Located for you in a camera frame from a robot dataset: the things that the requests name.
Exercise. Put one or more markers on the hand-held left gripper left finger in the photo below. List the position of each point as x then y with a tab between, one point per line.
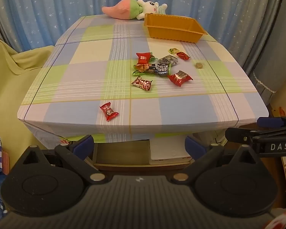
84	146

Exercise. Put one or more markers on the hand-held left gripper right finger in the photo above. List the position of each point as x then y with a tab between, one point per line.
193	146

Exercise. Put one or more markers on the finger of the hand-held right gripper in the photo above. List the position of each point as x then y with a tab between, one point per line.
269	122
238	136

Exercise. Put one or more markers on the small red candy packet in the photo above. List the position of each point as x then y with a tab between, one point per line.
109	111

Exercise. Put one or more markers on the red packet with white label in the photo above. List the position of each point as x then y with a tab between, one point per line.
180	78

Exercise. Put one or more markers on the brown cube candy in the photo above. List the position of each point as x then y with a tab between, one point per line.
199	65

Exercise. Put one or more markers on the dark red snack packet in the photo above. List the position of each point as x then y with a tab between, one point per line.
142	83

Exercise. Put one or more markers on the long green black snack packet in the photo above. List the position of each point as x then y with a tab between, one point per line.
157	69

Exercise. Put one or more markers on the silver grey snack packet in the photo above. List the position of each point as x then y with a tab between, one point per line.
169	60

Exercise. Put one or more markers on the small red twisted candy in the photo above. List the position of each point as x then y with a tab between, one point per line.
183	55

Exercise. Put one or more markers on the small yellow green candy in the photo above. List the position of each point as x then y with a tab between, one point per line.
174	50

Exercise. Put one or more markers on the red square candy packet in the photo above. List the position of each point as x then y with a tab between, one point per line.
143	57

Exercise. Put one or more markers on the orange plastic tray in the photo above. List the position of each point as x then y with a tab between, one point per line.
171	32

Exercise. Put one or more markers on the white box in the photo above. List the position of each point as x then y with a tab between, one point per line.
166	150

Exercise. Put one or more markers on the grey curtain with lace trim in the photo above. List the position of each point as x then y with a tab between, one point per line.
281	52

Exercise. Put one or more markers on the red white patterned cloth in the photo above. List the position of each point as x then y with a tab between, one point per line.
280	221

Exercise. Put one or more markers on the yellow green cloth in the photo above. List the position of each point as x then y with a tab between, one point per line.
4	88

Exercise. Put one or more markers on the white rabbit carrot plush toy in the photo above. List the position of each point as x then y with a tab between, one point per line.
124	8

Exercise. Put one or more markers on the blue star curtain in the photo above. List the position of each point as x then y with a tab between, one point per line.
38	4

